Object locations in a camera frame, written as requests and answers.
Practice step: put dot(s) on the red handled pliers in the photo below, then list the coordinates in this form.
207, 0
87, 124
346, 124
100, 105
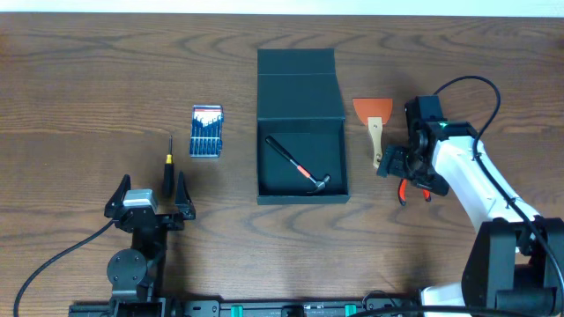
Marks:
401, 193

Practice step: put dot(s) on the black yellow screwdriver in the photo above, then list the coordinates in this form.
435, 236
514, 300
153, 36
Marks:
168, 175

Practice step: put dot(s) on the small claw hammer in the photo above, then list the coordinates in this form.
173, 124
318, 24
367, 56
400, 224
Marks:
320, 184

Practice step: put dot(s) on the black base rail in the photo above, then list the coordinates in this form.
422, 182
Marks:
214, 308

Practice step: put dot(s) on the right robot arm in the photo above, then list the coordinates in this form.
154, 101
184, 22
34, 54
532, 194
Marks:
510, 267

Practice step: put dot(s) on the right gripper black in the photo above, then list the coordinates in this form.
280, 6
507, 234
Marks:
437, 184

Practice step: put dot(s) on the blue precision screwdriver set case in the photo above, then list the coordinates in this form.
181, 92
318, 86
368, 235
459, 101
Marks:
206, 131

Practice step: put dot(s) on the black open gift box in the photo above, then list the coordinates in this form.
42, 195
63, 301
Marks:
299, 103

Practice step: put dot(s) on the orange scraper wooden handle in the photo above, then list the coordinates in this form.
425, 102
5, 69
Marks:
374, 114

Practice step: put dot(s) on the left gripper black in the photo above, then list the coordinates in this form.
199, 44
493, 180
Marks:
159, 220

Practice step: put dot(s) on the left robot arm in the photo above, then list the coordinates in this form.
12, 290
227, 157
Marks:
136, 273

